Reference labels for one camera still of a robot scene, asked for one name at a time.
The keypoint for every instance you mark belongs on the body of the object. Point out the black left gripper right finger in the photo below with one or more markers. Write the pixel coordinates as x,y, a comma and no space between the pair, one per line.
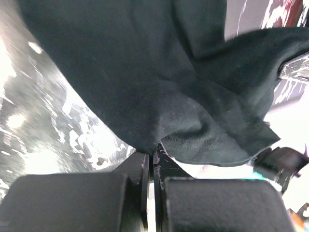
186,204

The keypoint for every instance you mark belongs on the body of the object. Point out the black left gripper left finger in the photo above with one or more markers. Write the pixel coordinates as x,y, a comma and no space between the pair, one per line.
82,202

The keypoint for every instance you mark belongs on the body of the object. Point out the black t-shirt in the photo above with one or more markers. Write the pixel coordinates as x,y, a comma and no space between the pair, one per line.
161,71

